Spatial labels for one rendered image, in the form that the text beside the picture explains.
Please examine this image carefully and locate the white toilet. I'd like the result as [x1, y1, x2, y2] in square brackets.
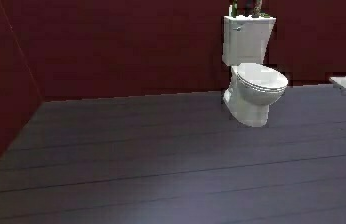
[221, 14, 289, 128]

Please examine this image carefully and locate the green bottle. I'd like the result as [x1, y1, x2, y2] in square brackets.
[230, 0, 239, 19]

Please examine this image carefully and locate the dark house plant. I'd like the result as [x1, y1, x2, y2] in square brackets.
[249, 0, 271, 19]

